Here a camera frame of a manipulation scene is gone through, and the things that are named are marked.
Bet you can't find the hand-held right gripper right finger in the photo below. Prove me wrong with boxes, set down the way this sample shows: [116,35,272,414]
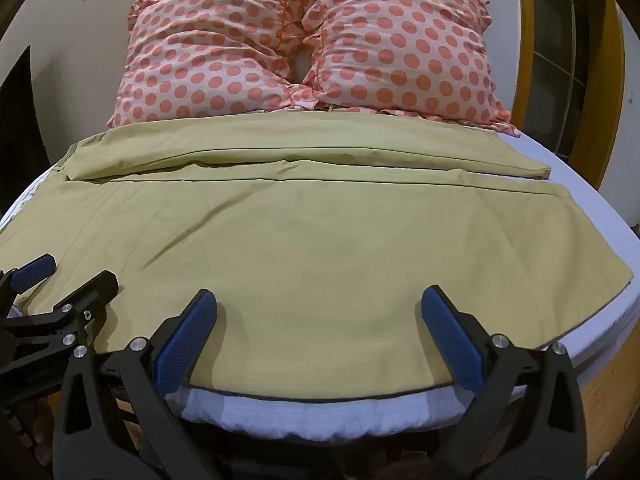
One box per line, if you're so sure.
[420,285,588,480]

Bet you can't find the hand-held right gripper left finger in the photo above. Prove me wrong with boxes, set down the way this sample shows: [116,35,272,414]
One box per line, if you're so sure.
[52,289,236,480]

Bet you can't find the bed with white sheet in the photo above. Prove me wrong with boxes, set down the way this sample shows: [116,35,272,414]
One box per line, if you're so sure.
[0,127,640,466]

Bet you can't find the olive yellow bed sheet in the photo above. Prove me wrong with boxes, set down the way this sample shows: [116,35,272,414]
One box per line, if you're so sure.
[0,119,635,404]

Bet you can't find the pink polka dot pillow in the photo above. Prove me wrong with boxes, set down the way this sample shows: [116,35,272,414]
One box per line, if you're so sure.
[107,0,307,129]
[299,0,522,138]

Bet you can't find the dark furniture panel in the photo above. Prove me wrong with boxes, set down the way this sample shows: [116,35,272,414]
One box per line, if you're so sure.
[0,44,52,198]

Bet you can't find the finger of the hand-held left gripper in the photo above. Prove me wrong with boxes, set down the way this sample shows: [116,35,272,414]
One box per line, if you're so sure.
[0,269,121,361]
[0,253,59,297]

